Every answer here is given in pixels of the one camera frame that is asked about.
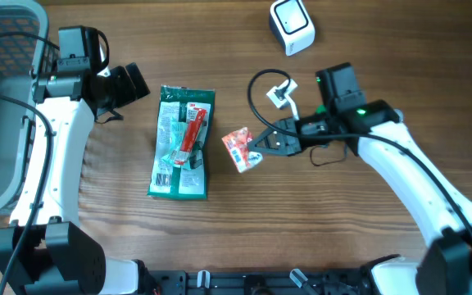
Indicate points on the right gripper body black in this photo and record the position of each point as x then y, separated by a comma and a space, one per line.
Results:
292, 125

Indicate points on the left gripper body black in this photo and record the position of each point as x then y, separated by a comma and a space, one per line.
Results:
122, 90

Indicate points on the orange Kleenex tissue pack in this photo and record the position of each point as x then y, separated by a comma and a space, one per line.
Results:
236, 144

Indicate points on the green white gloves packet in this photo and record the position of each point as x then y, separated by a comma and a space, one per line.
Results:
190, 181

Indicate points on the red sachet stick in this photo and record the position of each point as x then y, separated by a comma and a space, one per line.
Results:
190, 136

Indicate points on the green lid white jar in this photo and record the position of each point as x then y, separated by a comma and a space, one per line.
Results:
321, 109

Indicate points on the mint green wipes packet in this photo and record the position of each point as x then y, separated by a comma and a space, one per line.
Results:
177, 132

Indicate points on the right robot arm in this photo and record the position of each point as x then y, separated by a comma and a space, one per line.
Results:
376, 133

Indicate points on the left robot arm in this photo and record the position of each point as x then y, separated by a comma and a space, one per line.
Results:
43, 250

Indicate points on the white barcode scanner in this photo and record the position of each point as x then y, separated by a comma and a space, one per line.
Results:
292, 26

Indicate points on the grey plastic mesh basket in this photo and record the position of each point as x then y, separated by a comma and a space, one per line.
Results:
23, 55

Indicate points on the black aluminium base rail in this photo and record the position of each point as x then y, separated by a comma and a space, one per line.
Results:
260, 282

